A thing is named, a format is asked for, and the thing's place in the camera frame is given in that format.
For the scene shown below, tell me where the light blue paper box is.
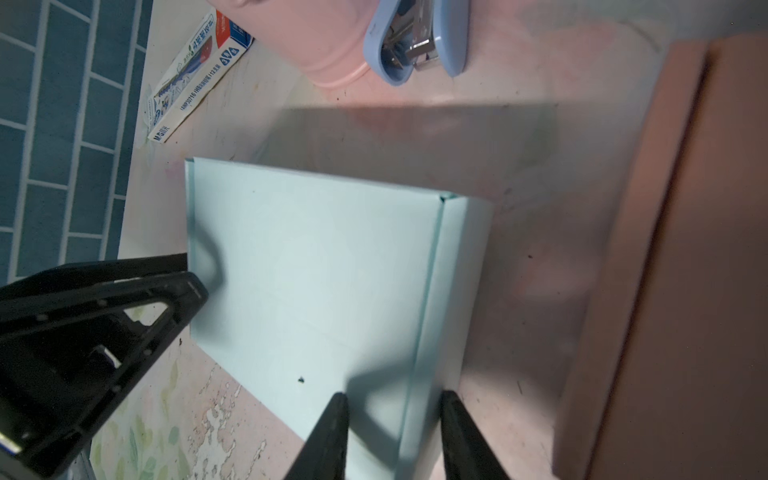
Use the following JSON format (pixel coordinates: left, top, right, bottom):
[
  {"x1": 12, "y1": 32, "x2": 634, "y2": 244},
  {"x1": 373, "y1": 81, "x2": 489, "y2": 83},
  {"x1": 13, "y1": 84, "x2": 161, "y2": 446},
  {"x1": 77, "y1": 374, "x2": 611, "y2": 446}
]
[{"x1": 185, "y1": 158, "x2": 493, "y2": 479}]

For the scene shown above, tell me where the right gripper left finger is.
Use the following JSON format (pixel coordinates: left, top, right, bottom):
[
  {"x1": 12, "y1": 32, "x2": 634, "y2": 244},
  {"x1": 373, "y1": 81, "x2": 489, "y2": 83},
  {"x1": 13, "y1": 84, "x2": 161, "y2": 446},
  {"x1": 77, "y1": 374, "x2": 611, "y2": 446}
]
[{"x1": 284, "y1": 392, "x2": 350, "y2": 480}]

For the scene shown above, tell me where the small blue stapler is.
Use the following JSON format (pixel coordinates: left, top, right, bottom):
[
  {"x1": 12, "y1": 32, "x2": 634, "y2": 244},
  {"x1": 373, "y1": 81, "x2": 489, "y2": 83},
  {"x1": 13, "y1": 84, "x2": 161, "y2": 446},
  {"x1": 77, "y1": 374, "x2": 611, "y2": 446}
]
[{"x1": 363, "y1": 0, "x2": 470, "y2": 86}]

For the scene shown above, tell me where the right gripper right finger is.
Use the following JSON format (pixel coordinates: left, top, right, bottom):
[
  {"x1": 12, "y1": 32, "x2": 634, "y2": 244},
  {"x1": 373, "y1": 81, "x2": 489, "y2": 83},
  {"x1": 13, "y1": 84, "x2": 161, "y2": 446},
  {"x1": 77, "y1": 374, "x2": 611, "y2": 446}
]
[{"x1": 440, "y1": 390, "x2": 510, "y2": 480}]

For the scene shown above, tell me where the pink pencil cup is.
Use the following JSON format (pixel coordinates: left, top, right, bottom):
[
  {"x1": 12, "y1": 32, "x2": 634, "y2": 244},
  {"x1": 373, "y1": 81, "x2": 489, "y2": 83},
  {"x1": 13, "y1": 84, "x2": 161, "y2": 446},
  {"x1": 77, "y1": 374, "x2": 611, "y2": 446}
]
[{"x1": 211, "y1": 0, "x2": 378, "y2": 89}]

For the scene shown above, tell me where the orange paper box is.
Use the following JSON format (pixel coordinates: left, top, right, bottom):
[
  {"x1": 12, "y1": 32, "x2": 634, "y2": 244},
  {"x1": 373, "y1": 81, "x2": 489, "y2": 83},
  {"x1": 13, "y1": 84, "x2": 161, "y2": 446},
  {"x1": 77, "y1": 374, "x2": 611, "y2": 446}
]
[{"x1": 552, "y1": 33, "x2": 767, "y2": 479}]

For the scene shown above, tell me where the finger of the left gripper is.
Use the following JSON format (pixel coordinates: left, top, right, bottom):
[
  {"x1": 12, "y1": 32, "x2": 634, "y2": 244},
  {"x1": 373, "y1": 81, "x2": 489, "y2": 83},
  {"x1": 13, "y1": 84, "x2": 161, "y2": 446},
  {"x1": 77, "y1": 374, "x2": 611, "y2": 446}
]
[
  {"x1": 1, "y1": 253, "x2": 188, "y2": 300},
  {"x1": 1, "y1": 272, "x2": 208, "y2": 478}
]

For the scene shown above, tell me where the white pen box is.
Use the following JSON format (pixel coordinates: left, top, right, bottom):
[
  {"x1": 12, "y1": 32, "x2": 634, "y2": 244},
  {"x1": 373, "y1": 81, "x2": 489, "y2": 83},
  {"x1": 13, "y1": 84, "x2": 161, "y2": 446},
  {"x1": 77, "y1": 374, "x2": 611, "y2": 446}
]
[{"x1": 147, "y1": 8, "x2": 253, "y2": 143}]

